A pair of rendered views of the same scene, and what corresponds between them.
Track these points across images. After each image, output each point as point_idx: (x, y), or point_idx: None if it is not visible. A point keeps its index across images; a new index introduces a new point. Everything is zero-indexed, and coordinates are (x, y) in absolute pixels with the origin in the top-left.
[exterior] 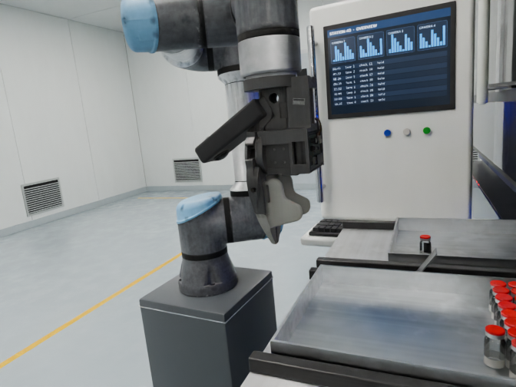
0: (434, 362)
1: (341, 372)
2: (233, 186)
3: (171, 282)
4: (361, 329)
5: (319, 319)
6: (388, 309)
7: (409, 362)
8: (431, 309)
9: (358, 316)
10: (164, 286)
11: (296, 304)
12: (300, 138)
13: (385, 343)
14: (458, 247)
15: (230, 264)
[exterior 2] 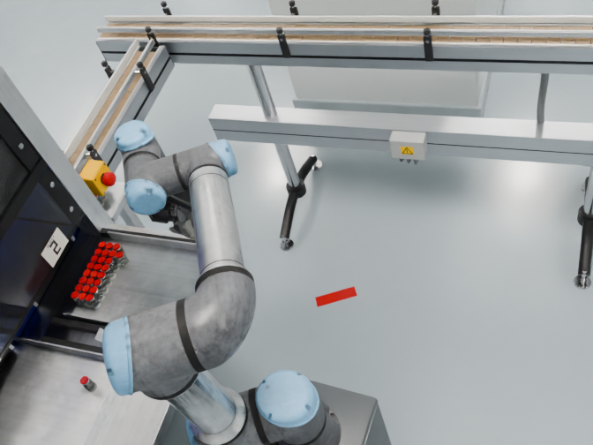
0: (149, 262)
1: (190, 240)
2: (238, 400)
3: (355, 438)
4: (173, 283)
5: (194, 290)
6: (152, 304)
7: (161, 238)
8: (128, 306)
9: (171, 296)
10: (359, 427)
11: None
12: None
13: (165, 273)
14: (56, 410)
15: None
